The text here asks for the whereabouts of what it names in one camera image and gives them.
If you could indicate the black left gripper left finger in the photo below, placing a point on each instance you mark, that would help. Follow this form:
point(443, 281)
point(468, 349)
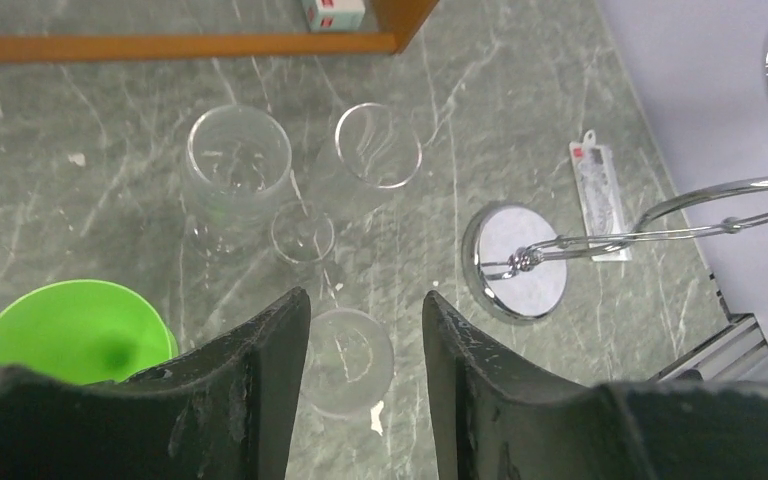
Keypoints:
point(225, 410)

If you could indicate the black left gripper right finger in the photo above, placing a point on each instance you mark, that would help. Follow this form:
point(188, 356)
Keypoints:
point(496, 415)

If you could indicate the clear stemmed wine glass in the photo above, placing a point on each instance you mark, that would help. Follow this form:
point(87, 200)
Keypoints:
point(349, 365)

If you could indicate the clear small wine glass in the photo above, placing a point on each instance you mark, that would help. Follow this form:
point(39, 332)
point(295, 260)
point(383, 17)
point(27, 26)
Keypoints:
point(301, 233)

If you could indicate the clear wide wine glass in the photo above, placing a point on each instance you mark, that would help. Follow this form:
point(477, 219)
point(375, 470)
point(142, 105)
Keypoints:
point(235, 175)

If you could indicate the clear tall flute glass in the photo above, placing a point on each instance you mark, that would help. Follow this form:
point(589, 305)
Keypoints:
point(371, 156)

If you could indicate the chrome wine glass rack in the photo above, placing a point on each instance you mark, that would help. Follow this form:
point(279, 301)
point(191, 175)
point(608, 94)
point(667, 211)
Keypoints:
point(515, 263)

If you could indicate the green plastic goblet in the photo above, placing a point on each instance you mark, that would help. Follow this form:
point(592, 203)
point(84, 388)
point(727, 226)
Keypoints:
point(84, 331)

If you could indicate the white packaged ruler card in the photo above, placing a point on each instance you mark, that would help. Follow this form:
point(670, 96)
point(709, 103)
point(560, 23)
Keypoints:
point(598, 187)

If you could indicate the orange wooden shelf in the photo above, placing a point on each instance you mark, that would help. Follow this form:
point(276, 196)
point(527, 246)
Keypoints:
point(399, 22)

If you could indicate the aluminium side rail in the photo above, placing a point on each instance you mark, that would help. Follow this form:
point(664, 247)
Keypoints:
point(739, 352)

